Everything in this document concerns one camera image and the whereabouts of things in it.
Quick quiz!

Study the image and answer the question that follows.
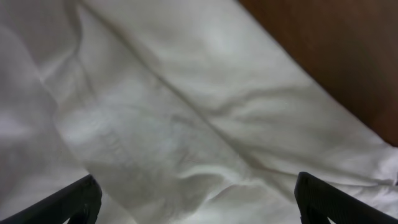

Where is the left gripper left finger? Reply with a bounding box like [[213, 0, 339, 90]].
[[1, 175, 102, 224]]

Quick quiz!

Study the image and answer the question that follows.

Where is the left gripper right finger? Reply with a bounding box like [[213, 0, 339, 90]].
[[294, 172, 397, 224]]

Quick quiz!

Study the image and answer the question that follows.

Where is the white t-shirt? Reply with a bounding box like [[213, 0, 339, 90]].
[[1, 1, 397, 223]]

